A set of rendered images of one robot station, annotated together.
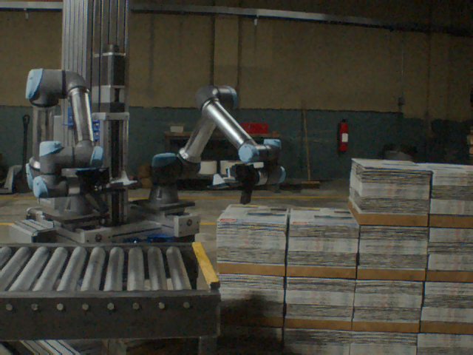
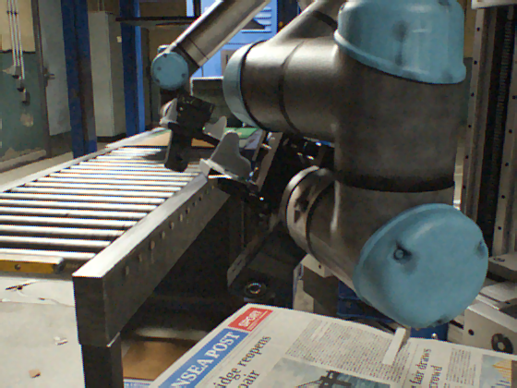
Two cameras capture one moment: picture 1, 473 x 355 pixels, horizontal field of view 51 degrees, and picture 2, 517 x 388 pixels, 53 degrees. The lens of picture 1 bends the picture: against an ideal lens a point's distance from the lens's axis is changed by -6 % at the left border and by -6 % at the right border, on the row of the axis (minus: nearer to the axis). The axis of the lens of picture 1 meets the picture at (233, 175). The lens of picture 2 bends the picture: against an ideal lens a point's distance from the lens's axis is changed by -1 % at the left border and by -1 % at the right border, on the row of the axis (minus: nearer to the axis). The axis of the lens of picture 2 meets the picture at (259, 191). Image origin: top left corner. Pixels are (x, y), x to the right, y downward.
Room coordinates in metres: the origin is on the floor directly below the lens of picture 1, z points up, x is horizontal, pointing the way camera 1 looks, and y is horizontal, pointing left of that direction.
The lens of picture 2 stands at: (2.30, -0.50, 1.11)
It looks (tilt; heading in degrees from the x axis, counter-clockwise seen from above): 13 degrees down; 108
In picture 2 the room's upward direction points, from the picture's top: straight up
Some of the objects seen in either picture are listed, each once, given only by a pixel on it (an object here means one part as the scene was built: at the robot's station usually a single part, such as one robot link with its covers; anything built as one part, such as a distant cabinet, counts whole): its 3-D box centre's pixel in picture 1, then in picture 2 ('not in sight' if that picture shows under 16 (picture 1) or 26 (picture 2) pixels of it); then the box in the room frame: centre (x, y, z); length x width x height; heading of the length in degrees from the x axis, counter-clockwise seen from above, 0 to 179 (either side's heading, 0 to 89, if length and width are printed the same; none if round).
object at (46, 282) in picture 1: (52, 273); (80, 205); (1.48, 0.55, 0.77); 0.47 x 0.05 x 0.05; 10
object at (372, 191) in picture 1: (386, 191); not in sight; (2.20, -0.67, 0.95); 0.38 x 0.29 x 0.23; 175
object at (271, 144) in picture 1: (270, 151); (378, 90); (2.26, -0.15, 1.10); 0.11 x 0.08 x 0.11; 138
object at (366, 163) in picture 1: (389, 164); not in sight; (2.19, -0.67, 1.06); 0.37 x 0.29 x 0.01; 175
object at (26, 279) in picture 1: (30, 273); (91, 200); (1.47, 0.61, 0.77); 0.47 x 0.05 x 0.05; 10
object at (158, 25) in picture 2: not in sight; (197, 25); (1.26, 1.74, 1.30); 0.55 x 0.55 x 0.03; 10
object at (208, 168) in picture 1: (221, 155); not in sight; (8.28, 0.20, 0.55); 1.80 x 0.70 x 1.09; 100
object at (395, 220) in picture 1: (384, 211); not in sight; (2.19, -0.66, 0.86); 0.38 x 0.29 x 0.04; 175
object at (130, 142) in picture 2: not in sight; (199, 145); (1.26, 1.74, 0.75); 0.70 x 0.65 x 0.10; 100
